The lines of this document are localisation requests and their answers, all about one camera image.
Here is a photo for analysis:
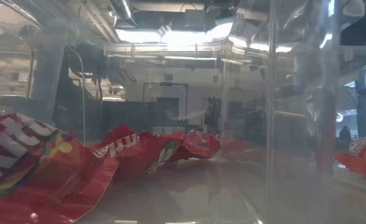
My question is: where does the red Skittles candy pack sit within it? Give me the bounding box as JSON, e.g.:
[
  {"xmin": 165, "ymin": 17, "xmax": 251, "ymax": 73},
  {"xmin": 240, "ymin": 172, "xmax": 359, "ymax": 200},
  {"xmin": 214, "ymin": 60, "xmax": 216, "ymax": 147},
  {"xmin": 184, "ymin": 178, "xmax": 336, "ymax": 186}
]
[
  {"xmin": 170, "ymin": 129, "xmax": 222, "ymax": 162},
  {"xmin": 0, "ymin": 111, "xmax": 121, "ymax": 224},
  {"xmin": 92, "ymin": 123, "xmax": 183, "ymax": 185}
]

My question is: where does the clear plastic bin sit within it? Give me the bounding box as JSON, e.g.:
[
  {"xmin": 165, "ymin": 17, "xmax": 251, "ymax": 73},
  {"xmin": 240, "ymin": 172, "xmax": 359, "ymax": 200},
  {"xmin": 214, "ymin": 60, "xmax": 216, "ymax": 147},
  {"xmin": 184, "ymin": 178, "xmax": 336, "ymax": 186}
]
[
  {"xmin": 0, "ymin": 0, "xmax": 278, "ymax": 224},
  {"xmin": 269, "ymin": 0, "xmax": 366, "ymax": 224}
]

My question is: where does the distant robot with green lights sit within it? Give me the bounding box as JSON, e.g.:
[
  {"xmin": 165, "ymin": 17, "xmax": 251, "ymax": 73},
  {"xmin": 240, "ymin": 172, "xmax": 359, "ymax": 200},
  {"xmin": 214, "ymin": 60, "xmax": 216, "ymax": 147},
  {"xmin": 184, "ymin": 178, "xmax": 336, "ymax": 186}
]
[{"xmin": 178, "ymin": 117, "xmax": 204, "ymax": 133}]

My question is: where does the black low partition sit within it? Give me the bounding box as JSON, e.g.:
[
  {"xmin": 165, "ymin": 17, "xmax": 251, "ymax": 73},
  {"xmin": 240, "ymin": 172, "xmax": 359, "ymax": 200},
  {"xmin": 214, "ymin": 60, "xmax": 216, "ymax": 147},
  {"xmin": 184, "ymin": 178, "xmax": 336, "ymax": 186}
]
[{"xmin": 86, "ymin": 100, "xmax": 157, "ymax": 133}]

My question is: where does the ceiling light panel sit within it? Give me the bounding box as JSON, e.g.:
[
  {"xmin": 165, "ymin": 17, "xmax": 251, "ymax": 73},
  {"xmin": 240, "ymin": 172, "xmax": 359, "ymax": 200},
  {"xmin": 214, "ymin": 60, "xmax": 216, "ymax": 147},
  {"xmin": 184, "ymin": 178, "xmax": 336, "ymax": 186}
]
[{"xmin": 116, "ymin": 22, "xmax": 233, "ymax": 45}]

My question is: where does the person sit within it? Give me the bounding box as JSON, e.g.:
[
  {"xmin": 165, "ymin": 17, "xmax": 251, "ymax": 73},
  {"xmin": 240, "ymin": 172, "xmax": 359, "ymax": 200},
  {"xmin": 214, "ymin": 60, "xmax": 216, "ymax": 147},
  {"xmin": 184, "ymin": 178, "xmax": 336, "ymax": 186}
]
[{"xmin": 339, "ymin": 125, "xmax": 352, "ymax": 149}]

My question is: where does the distant black gantry frame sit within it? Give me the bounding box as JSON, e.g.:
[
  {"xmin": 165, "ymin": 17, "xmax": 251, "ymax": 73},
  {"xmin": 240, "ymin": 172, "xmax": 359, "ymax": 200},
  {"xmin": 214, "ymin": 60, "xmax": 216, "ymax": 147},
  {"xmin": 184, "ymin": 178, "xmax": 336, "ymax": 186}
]
[{"xmin": 142, "ymin": 82, "xmax": 189, "ymax": 121}]

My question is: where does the silver ceiling air duct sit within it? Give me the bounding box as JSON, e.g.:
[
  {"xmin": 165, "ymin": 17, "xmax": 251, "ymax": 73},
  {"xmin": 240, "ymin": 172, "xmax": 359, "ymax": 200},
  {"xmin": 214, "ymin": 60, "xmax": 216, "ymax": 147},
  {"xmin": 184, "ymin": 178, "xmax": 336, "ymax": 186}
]
[{"xmin": 109, "ymin": 0, "xmax": 137, "ymax": 26}]

